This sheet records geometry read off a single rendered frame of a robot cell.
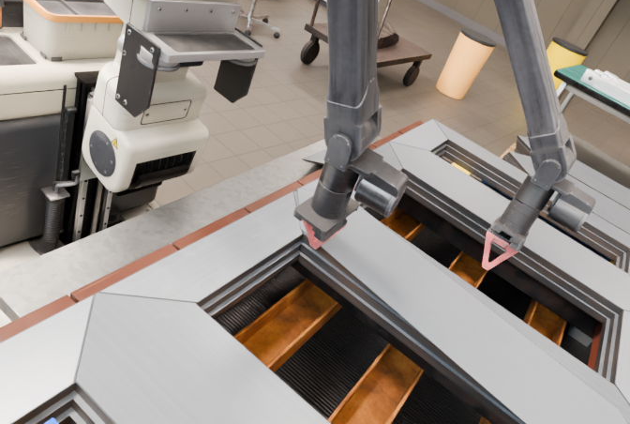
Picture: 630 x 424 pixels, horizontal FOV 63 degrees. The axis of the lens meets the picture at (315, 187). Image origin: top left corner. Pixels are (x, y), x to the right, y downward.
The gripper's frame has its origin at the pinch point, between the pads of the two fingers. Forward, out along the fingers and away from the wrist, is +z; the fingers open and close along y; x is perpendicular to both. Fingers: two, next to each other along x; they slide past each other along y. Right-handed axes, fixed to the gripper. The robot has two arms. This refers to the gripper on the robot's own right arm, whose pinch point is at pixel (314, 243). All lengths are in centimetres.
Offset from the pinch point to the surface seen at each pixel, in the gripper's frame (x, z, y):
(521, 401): -40.2, 0.1, 0.5
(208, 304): 1.9, -2.3, -23.4
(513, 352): -36.2, 1.7, 9.4
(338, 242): -2.4, 0.8, 4.5
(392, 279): -13.8, 1.0, 5.4
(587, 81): -5, 72, 355
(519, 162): -15, 18, 95
